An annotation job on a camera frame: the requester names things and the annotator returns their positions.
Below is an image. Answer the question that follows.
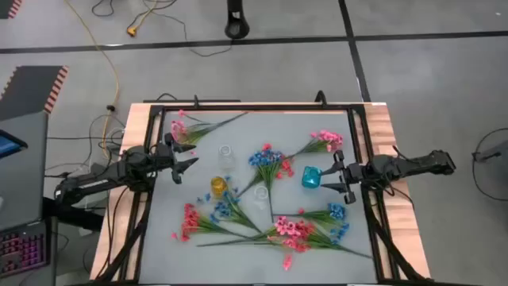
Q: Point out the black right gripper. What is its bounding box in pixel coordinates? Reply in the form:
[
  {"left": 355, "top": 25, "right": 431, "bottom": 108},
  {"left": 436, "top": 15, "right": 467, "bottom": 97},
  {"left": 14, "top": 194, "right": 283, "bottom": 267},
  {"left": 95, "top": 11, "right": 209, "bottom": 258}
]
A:
[{"left": 319, "top": 149, "right": 365, "bottom": 205}]

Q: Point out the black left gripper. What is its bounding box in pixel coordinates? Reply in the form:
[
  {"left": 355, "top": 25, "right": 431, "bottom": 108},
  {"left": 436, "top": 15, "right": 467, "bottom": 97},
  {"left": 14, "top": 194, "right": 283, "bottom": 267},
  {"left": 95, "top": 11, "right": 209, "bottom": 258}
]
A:
[{"left": 152, "top": 133, "right": 199, "bottom": 185}]

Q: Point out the pink artificial flower stem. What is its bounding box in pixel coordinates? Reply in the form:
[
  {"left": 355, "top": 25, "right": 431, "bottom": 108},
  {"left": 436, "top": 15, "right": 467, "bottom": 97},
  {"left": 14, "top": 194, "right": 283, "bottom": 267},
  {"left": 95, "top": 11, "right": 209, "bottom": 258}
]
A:
[
  {"left": 291, "top": 129, "right": 344, "bottom": 158},
  {"left": 197, "top": 215, "right": 299, "bottom": 248},
  {"left": 170, "top": 110, "right": 249, "bottom": 146}
]

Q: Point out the blue artificial flower stem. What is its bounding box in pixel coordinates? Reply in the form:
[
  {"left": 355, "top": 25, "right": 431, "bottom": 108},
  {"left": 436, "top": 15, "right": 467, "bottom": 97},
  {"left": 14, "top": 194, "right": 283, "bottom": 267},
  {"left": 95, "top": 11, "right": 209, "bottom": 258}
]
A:
[
  {"left": 196, "top": 176, "right": 264, "bottom": 234},
  {"left": 237, "top": 150, "right": 285, "bottom": 197},
  {"left": 309, "top": 222, "right": 351, "bottom": 245},
  {"left": 272, "top": 202, "right": 348, "bottom": 224}
]

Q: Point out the red artificial flower stem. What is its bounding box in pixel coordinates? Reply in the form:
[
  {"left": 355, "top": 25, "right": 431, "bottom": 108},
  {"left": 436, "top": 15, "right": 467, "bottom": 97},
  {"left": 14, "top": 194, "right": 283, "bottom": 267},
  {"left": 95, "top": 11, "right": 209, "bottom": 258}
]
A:
[
  {"left": 180, "top": 203, "right": 251, "bottom": 242},
  {"left": 261, "top": 142, "right": 295, "bottom": 223},
  {"left": 283, "top": 220, "right": 373, "bottom": 260}
]

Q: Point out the teal glass vase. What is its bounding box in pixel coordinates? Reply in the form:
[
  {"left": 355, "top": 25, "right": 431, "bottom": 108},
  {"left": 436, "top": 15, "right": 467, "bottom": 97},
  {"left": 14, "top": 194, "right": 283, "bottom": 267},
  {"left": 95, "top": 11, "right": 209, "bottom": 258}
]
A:
[{"left": 301, "top": 165, "right": 323, "bottom": 189}]

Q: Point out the short clear patterned glass vase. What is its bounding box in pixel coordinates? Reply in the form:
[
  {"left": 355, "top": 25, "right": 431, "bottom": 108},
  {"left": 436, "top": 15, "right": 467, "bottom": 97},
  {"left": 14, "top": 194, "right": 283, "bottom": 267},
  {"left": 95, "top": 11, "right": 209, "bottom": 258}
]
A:
[{"left": 217, "top": 145, "right": 236, "bottom": 172}]

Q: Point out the yellow glass vase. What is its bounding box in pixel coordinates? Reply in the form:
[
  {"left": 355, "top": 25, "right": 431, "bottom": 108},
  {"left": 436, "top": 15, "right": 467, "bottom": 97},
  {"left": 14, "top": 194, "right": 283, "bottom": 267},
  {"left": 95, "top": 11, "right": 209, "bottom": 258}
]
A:
[{"left": 210, "top": 176, "right": 229, "bottom": 199}]

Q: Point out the tall clear glass vase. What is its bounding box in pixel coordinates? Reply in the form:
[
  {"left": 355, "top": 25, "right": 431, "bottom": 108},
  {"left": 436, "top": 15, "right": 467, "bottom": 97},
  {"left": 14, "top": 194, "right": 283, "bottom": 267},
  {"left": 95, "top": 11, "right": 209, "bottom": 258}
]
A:
[{"left": 252, "top": 185, "right": 271, "bottom": 211}]

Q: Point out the black floor stand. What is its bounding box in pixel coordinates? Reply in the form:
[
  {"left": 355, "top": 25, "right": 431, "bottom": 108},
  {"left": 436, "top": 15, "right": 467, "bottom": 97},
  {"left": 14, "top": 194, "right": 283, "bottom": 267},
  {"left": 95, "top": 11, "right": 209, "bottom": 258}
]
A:
[{"left": 224, "top": 0, "right": 251, "bottom": 40}]

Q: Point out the grey side desk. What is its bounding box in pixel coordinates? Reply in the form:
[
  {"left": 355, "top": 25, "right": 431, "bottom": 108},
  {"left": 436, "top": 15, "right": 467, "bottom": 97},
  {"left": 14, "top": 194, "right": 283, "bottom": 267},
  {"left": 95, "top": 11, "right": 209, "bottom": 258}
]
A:
[{"left": 0, "top": 110, "right": 51, "bottom": 234}]

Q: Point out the black mat with striped edge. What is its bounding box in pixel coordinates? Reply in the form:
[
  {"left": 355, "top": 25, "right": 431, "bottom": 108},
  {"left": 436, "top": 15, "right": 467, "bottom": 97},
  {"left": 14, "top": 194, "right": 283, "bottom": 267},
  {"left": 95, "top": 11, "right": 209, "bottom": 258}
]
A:
[
  {"left": 0, "top": 65, "right": 70, "bottom": 122},
  {"left": 0, "top": 0, "right": 24, "bottom": 20}
]

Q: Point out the laptop with blue screen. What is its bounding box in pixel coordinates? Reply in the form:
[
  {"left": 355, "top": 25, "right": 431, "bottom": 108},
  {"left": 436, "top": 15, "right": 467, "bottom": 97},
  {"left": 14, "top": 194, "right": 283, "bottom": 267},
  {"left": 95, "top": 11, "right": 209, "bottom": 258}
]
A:
[{"left": 0, "top": 129, "right": 29, "bottom": 160}]

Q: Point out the backlit black keyboard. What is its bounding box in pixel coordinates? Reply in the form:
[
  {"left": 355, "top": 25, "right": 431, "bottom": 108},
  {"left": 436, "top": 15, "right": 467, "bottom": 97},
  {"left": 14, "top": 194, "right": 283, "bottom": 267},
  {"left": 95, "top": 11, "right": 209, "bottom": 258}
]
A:
[{"left": 0, "top": 232, "right": 51, "bottom": 279}]

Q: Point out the black aluminium table frame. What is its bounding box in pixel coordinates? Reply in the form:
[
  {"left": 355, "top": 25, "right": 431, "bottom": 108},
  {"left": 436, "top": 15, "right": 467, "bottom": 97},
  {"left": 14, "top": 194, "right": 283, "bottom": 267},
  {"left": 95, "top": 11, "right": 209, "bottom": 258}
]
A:
[{"left": 93, "top": 93, "right": 433, "bottom": 286}]

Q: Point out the long yellow cable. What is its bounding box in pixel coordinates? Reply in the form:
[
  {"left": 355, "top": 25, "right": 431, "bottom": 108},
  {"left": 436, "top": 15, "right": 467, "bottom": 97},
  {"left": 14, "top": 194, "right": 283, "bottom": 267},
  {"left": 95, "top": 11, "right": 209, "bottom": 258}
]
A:
[{"left": 63, "top": 0, "right": 121, "bottom": 160}]

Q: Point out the yellow plug with cord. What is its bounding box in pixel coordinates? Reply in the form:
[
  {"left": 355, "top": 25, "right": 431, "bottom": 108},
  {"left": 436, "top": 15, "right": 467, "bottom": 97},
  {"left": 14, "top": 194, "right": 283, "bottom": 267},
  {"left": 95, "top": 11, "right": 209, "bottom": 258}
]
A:
[{"left": 125, "top": 0, "right": 160, "bottom": 38}]

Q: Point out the black cable loop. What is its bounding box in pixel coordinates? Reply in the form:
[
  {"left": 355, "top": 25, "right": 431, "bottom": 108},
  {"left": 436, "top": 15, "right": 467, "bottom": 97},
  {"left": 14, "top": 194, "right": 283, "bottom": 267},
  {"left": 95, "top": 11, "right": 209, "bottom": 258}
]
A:
[{"left": 471, "top": 126, "right": 508, "bottom": 203}]

